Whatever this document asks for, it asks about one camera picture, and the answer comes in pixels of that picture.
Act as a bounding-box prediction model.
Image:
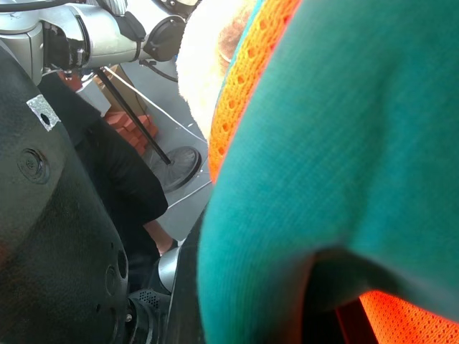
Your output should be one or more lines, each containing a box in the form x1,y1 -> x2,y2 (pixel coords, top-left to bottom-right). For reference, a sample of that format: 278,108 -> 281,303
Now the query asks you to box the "silver robot waist joint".
156,246 -> 181,297

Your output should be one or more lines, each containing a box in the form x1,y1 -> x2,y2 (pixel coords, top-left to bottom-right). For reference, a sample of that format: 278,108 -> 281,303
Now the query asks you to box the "brown cardboard box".
93,64 -> 148,116

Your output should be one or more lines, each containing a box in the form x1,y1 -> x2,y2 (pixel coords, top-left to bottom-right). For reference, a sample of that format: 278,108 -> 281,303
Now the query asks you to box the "black robot torso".
0,46 -> 131,344

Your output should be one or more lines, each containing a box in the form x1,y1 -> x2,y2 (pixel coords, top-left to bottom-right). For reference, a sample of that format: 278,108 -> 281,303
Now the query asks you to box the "black robot leg housing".
126,287 -> 174,344

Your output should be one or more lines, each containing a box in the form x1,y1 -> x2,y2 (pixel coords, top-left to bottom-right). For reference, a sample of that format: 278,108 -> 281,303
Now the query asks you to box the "stack of red bricks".
105,109 -> 159,156

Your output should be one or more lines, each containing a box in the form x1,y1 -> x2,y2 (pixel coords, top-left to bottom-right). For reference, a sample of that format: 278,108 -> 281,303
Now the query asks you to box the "person's bare hand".
144,219 -> 179,256

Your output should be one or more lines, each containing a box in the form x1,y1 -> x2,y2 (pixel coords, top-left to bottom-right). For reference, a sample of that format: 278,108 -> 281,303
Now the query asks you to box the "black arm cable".
138,59 -> 180,82

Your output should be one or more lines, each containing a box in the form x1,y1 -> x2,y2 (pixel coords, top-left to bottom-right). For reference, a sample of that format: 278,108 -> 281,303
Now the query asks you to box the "black stand with round base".
94,67 -> 203,193

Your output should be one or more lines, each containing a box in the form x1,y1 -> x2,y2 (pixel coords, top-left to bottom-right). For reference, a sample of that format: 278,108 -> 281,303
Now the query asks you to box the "person in black clothing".
38,73 -> 170,292

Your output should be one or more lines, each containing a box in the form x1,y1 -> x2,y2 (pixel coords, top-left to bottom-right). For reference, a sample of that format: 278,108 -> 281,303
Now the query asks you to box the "white floor cable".
103,65 -> 209,145

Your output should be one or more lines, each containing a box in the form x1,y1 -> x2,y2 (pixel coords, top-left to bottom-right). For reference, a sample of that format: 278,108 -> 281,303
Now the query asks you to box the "small grey box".
74,76 -> 113,116

